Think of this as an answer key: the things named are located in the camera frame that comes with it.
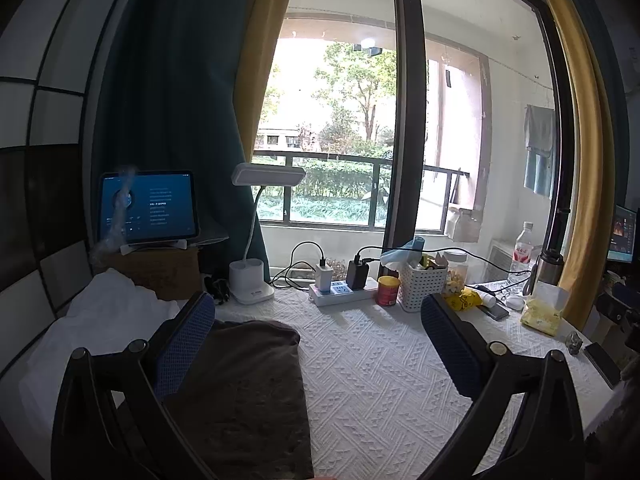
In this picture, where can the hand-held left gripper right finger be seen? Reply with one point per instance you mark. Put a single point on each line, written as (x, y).
(452, 346)

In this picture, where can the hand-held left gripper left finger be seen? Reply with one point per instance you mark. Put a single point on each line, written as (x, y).
(185, 341)

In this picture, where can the dark grey t-shirt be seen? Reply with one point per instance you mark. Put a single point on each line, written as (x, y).
(250, 400)

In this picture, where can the yellow duck print bag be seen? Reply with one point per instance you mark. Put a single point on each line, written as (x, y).
(462, 301)

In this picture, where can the dark phone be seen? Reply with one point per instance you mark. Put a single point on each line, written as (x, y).
(602, 364)
(495, 311)

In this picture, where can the small grey ornament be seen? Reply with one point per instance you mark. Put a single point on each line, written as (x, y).
(574, 344)

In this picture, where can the small white bottle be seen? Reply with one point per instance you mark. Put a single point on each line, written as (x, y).
(488, 299)

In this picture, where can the white perforated basket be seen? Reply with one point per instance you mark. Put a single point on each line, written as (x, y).
(420, 290)

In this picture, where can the clear snack jar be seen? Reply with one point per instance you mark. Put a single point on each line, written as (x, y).
(456, 272)

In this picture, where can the cardboard box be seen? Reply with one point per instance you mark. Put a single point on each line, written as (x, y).
(155, 272)

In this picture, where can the computer monitor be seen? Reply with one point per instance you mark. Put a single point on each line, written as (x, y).
(624, 235)

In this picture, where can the yellow tissue pack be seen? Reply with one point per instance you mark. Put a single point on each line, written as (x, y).
(544, 312)

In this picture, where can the white textured tablecloth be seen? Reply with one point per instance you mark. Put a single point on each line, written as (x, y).
(380, 370)

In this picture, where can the white earbuds case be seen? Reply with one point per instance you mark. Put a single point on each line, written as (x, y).
(515, 302)

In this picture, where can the steel thermos mug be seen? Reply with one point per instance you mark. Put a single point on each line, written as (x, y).
(549, 272)

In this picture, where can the red tin can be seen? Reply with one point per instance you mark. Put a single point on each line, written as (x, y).
(388, 292)

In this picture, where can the white desk lamp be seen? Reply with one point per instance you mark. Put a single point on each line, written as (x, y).
(247, 280)

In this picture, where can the white cloth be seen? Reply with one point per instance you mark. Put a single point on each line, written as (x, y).
(100, 310)

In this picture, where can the blue tissue pack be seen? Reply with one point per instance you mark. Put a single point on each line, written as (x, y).
(400, 255)

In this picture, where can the clear water bottle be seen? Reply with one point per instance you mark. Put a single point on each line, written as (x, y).
(521, 260)

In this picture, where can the white power strip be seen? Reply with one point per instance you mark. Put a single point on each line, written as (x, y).
(350, 297)

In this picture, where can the black charger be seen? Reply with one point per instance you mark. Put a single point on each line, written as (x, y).
(357, 274)

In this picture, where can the tablet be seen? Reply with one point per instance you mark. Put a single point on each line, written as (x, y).
(147, 205)

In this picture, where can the white charger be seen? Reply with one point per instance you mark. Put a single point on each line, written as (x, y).
(323, 276)

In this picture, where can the hanging blue towel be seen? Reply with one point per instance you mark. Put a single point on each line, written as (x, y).
(539, 150)

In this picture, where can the yellow curtain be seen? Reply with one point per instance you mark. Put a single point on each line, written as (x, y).
(580, 135)
(262, 60)

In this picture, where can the balcony railing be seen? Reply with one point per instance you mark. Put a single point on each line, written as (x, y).
(340, 170)

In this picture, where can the teal curtain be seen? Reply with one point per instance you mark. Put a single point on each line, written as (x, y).
(165, 85)

